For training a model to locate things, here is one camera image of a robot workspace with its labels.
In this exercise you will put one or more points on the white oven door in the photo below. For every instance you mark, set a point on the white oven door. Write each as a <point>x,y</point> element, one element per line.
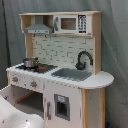
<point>7,93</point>

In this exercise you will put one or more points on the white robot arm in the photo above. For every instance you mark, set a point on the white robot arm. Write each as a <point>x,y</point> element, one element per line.
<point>10,117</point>

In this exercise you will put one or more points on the wooden toy kitchen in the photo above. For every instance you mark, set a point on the wooden toy kitchen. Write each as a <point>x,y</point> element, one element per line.
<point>61,50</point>

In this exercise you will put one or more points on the grey toy sink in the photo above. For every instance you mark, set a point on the grey toy sink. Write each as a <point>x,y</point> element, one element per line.
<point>72,74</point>

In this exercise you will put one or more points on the black toy faucet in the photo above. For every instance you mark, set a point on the black toy faucet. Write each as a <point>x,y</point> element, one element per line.
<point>80,64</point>

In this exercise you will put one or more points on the black toy stovetop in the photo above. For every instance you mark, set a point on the black toy stovetop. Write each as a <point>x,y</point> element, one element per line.
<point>40,68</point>

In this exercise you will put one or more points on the small metal pot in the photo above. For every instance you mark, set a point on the small metal pot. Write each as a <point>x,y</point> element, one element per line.
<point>30,62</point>

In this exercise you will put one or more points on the red stove knob right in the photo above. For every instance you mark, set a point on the red stove knob right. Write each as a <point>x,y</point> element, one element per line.
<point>33,84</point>

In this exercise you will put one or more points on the red stove knob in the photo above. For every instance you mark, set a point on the red stove knob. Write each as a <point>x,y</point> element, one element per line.
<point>33,84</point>
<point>15,79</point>

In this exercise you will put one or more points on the white dishwasher door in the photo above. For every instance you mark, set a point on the white dishwasher door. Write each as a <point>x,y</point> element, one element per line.
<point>62,106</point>

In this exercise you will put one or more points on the white toy microwave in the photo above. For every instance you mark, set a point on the white toy microwave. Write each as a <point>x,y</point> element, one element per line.
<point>74,24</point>

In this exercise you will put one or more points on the grey range hood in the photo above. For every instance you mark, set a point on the grey range hood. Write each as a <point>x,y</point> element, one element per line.
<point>38,27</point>

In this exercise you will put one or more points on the red stove knob left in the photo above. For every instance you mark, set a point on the red stove knob left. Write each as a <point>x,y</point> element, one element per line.
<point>15,79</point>

